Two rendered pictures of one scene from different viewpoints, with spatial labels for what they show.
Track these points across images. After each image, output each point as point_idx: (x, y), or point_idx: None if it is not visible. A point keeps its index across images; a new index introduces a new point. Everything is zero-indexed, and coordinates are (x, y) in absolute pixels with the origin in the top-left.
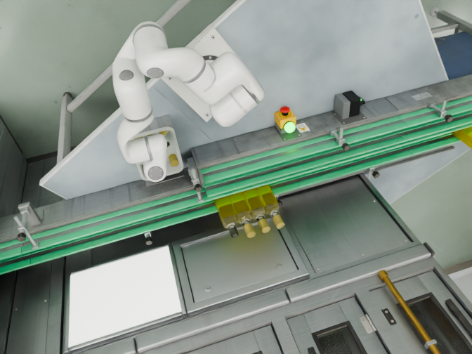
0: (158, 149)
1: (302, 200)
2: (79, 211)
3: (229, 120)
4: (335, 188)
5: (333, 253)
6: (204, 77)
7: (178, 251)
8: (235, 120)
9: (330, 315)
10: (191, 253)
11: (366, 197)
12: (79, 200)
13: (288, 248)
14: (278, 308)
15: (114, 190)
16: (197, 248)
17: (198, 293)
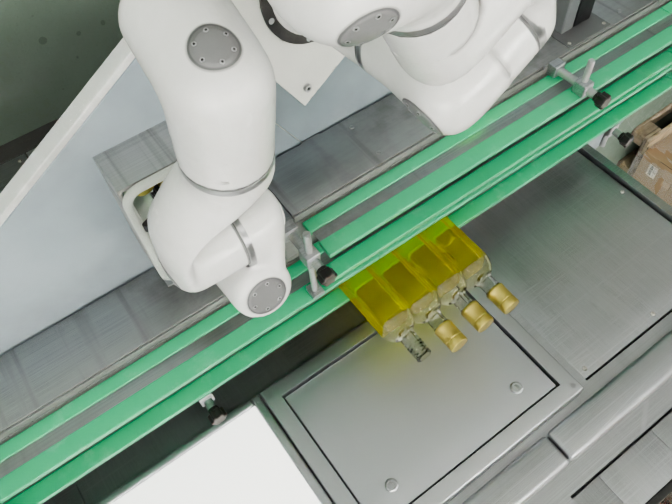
0: (271, 236)
1: (486, 221)
2: (17, 399)
3: (475, 117)
4: (538, 180)
5: (598, 324)
6: (469, 8)
7: (285, 411)
8: (485, 112)
9: (650, 463)
10: (315, 408)
11: (605, 187)
12: (3, 368)
13: (515, 342)
14: (551, 482)
15: (88, 318)
16: (324, 392)
17: (375, 502)
